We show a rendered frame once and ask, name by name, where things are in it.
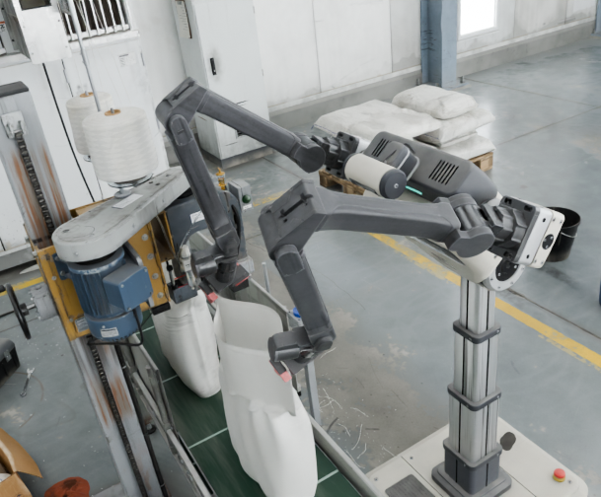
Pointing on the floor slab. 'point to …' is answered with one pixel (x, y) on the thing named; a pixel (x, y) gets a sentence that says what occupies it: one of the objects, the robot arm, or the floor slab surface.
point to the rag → (69, 488)
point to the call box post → (312, 392)
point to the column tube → (40, 156)
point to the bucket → (564, 235)
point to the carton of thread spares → (3, 443)
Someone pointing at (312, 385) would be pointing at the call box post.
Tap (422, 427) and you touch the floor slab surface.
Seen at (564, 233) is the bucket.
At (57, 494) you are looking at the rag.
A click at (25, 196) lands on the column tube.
